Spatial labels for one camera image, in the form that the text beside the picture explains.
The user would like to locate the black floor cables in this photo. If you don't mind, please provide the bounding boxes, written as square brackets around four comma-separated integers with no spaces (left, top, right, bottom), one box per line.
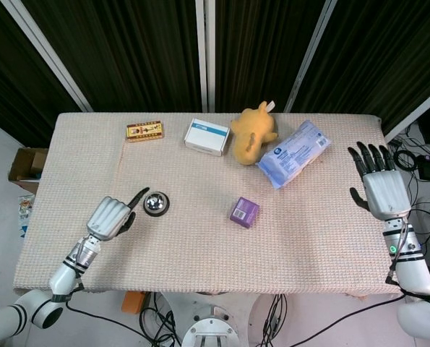
[387,122,430,268]

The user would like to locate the orange object under table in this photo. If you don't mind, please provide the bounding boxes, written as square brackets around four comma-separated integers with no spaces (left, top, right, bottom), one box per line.
[121,291,145,314]

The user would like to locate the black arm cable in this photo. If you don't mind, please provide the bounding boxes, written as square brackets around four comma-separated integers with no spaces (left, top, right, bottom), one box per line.
[250,288,407,347]
[65,299,150,347]

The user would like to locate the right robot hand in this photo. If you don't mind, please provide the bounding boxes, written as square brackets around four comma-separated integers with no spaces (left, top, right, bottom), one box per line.
[347,141,410,220]

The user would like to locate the yellow plush toy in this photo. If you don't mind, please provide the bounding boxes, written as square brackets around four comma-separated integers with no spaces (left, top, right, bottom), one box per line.
[230,100,279,166]

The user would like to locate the red gold patterned box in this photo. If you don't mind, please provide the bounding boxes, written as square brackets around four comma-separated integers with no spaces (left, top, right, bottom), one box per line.
[126,121,165,142]

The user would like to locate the purple small box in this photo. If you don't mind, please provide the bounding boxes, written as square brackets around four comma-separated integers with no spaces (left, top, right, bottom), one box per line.
[229,196,261,229]

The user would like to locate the white cardboard box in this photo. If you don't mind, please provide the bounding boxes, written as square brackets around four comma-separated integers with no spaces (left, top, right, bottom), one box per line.
[184,117,231,158]

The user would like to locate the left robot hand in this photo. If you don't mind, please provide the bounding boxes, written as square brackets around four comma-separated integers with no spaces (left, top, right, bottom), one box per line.
[86,187,150,242]

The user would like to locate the silver call bell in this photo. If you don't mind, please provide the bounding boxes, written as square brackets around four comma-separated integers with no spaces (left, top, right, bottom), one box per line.
[142,192,171,218]

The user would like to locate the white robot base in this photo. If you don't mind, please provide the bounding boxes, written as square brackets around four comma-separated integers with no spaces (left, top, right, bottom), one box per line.
[152,291,262,347]

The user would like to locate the blue tissue pack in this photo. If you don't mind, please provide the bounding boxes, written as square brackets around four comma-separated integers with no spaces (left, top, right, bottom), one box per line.
[257,119,332,190]

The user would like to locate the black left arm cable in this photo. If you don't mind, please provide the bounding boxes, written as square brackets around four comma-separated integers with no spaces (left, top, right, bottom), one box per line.
[65,299,150,347]

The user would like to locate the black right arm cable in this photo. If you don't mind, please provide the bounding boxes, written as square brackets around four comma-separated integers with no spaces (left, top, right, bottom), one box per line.
[250,288,407,347]

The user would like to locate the black cable bundle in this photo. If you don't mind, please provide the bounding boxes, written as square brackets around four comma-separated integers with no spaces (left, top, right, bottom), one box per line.
[139,292,181,347]

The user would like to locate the colourful snack packet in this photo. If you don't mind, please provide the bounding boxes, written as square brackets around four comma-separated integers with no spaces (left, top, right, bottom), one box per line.
[17,194,37,239]

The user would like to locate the white screen frame post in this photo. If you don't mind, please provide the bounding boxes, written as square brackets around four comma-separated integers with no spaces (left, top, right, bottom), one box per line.
[283,0,337,113]
[194,0,216,112]
[0,0,93,112]
[384,83,430,142]

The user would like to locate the brown cardboard box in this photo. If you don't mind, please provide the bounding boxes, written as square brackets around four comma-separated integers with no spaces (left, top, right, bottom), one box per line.
[7,147,50,193]

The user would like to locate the beige waffle tablecloth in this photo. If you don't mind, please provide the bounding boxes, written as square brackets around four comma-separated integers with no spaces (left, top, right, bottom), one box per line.
[12,111,410,298]

